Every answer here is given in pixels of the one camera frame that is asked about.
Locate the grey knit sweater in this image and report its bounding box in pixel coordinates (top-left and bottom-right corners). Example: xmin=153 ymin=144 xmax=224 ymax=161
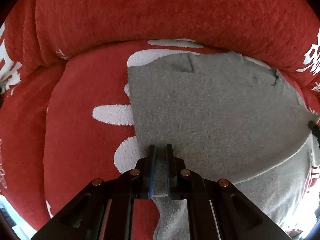
xmin=127 ymin=52 xmax=319 ymax=232

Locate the red bedding with white characters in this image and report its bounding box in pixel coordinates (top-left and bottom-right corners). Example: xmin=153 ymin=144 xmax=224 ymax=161
xmin=1 ymin=0 xmax=319 ymax=230

